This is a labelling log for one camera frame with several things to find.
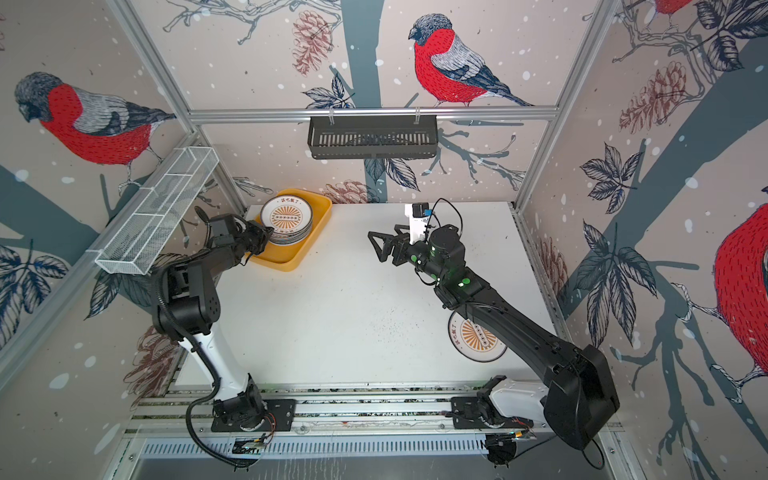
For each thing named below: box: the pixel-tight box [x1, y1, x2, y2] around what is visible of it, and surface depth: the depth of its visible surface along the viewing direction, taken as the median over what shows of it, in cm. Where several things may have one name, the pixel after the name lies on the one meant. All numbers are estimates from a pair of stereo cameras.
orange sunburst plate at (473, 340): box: [448, 312, 508, 363], surface depth 87 cm
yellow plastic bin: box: [251, 189, 332, 272], surface depth 106 cm
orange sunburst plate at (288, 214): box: [260, 195, 313, 234], surface depth 109 cm
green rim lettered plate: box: [268, 225, 313, 246], surface depth 109 cm
